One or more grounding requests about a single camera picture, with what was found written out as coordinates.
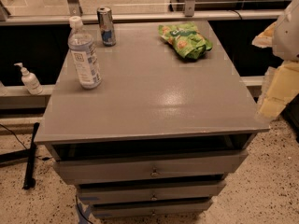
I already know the silver blue drink can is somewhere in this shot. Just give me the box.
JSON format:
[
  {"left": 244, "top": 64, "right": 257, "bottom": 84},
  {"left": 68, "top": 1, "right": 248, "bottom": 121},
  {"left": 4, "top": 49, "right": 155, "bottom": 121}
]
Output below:
[{"left": 97, "top": 7, "right": 116, "bottom": 46}]

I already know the blue plastic water bottle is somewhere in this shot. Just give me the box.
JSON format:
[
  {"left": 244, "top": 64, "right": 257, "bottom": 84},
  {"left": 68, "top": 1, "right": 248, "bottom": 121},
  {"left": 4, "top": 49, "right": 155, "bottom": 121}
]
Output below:
[{"left": 68, "top": 16, "right": 101, "bottom": 89}]

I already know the grey drawer cabinet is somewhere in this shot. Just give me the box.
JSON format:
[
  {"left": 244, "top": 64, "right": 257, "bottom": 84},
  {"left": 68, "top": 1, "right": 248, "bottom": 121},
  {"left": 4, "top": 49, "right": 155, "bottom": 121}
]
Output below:
[{"left": 34, "top": 20, "right": 271, "bottom": 220}]

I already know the middle grey drawer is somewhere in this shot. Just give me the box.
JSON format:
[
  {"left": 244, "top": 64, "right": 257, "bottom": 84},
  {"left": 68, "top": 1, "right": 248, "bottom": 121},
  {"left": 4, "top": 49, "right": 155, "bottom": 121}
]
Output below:
[{"left": 77, "top": 180, "right": 226, "bottom": 204}]

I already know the white pump dispenser bottle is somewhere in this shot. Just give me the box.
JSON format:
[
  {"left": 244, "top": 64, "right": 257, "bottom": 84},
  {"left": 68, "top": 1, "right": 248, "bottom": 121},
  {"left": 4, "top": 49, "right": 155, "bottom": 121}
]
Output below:
[{"left": 15, "top": 63, "right": 43, "bottom": 95}]

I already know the bottom grey drawer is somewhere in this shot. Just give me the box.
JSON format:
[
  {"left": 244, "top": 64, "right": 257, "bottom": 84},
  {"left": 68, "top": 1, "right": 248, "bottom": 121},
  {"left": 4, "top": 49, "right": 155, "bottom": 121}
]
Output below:
[{"left": 92, "top": 198, "right": 212, "bottom": 218}]

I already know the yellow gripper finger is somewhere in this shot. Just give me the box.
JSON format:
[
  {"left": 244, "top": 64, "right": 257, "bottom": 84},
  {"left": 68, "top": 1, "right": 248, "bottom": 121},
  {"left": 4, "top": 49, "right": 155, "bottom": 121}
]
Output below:
[
  {"left": 251, "top": 21, "right": 276, "bottom": 49},
  {"left": 257, "top": 61, "right": 299, "bottom": 119}
]

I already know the blue black cable under cabinet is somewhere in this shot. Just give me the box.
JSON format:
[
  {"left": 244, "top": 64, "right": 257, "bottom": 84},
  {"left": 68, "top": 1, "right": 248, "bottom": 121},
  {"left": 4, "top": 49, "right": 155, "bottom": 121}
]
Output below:
[{"left": 74, "top": 195, "right": 94, "bottom": 224}]

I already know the green snack bag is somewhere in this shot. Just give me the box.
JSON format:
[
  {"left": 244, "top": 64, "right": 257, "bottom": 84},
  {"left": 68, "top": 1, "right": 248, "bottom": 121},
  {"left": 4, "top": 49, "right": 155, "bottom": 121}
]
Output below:
[{"left": 158, "top": 22, "right": 213, "bottom": 60}]

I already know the top grey drawer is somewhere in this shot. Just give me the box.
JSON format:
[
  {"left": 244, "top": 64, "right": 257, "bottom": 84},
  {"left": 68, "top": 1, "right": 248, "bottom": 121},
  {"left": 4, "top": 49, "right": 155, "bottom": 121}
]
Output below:
[{"left": 54, "top": 149, "right": 248, "bottom": 185}]

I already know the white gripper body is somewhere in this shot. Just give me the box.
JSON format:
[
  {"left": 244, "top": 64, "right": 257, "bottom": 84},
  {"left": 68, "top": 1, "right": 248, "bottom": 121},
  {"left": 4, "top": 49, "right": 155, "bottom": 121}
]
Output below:
[{"left": 272, "top": 0, "right": 299, "bottom": 62}]

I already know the black floor cable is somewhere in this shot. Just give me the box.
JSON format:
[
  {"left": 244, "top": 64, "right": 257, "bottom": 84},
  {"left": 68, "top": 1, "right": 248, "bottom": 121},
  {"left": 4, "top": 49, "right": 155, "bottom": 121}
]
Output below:
[{"left": 0, "top": 123, "right": 52, "bottom": 161}]

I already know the black bar on floor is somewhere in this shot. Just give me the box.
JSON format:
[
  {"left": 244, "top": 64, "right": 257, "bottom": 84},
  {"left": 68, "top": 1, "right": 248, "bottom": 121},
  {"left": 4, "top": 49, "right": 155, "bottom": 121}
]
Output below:
[{"left": 23, "top": 122, "right": 39, "bottom": 189}]

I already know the grey drawer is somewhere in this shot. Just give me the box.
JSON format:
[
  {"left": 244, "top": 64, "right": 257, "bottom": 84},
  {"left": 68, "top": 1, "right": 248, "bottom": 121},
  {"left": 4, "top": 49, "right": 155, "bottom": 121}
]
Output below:
[
  {"left": 92, "top": 198, "right": 212, "bottom": 218},
  {"left": 54, "top": 149, "right": 248, "bottom": 185},
  {"left": 77, "top": 180, "right": 226, "bottom": 204}
]

